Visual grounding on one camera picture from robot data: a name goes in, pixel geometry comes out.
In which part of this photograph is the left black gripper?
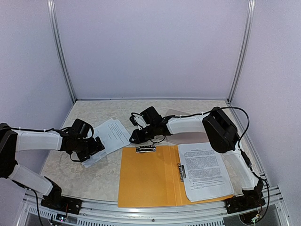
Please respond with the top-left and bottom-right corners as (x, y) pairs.
(75, 136), (104, 162)

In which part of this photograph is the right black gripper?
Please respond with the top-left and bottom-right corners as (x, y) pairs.
(129, 124), (157, 144)

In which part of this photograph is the metal folder cover clip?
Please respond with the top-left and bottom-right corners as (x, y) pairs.
(136, 145), (156, 153)

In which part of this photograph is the orange file folder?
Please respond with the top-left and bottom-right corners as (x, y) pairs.
(118, 145), (220, 208)

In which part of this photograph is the metal folder spine clip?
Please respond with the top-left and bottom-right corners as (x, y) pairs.
(178, 163), (186, 182)

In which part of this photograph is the stack of printed papers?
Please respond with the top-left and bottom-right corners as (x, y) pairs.
(178, 142), (234, 202)

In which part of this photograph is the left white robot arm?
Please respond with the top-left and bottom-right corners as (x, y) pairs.
(0, 119), (104, 210)

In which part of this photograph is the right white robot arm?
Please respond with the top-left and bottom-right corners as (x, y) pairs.
(129, 106), (265, 209)

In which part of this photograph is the remaining white paper stack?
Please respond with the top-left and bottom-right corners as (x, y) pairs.
(82, 118), (130, 168)

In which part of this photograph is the translucent grey plastic sheet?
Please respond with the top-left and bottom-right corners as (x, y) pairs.
(166, 109), (209, 145)

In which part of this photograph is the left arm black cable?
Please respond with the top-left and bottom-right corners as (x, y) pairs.
(9, 126), (95, 163)

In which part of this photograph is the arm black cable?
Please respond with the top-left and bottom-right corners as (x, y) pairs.
(129, 107), (270, 189)
(9, 126), (95, 163)

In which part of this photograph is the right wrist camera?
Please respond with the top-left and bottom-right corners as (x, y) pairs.
(129, 113), (148, 130)

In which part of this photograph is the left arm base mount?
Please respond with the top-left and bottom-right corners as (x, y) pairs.
(41, 195), (82, 215)

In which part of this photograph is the front aluminium rail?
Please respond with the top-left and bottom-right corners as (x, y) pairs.
(21, 186), (290, 226)

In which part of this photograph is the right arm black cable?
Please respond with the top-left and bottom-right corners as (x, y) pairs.
(129, 107), (270, 189)

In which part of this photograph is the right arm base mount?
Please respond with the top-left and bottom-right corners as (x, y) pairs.
(224, 196), (266, 214)

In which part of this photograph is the left aluminium frame post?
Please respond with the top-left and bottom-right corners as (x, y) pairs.
(47, 0), (77, 104)

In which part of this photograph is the aluminium frame post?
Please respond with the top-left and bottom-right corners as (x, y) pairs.
(227, 0), (256, 104)
(47, 0), (77, 104)

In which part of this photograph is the right aluminium frame post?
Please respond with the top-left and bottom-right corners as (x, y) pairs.
(227, 0), (256, 104)

